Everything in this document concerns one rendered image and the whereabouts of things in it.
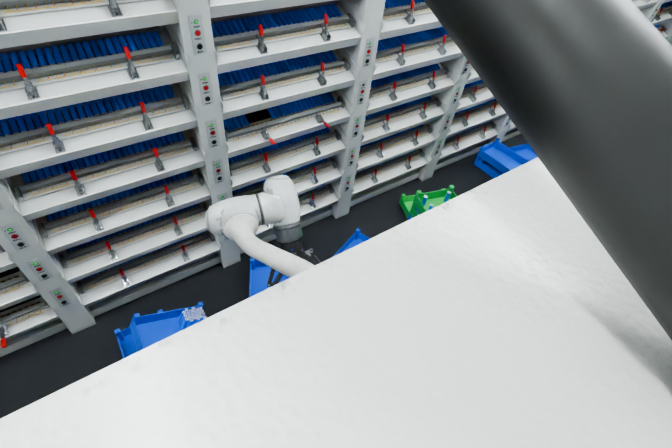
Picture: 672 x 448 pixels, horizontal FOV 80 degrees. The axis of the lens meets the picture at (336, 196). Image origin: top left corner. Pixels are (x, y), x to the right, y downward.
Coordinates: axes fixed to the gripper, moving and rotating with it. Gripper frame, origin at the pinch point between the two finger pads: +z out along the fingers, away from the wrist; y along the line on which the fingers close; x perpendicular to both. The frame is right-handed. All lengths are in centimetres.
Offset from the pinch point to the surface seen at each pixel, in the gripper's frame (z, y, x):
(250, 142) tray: -53, 8, -42
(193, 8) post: -95, 15, -1
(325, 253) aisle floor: 13, -19, -83
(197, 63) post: -81, 18, -11
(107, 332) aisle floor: 18, 86, -55
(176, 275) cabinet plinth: 4, 57, -71
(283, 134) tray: -54, -7, -47
